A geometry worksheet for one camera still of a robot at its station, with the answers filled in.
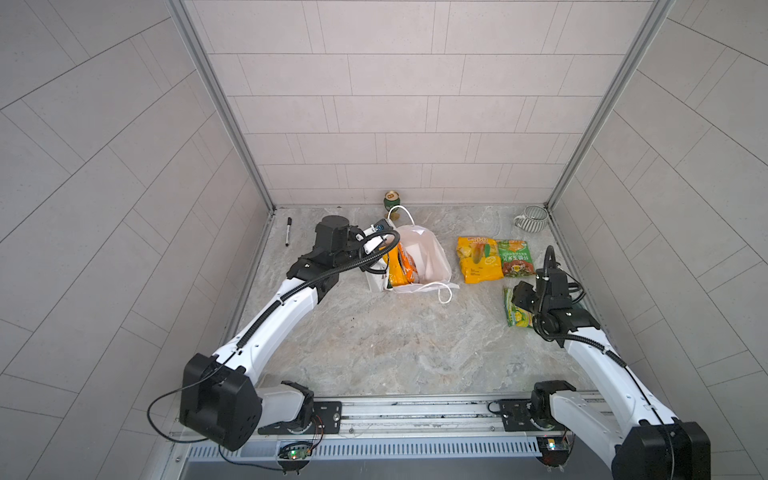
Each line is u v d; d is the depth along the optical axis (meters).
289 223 1.10
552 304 0.61
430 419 0.72
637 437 0.40
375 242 0.63
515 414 0.71
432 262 0.81
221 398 0.38
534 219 1.05
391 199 1.05
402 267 0.84
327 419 0.71
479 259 0.96
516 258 0.99
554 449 0.68
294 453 0.65
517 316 0.85
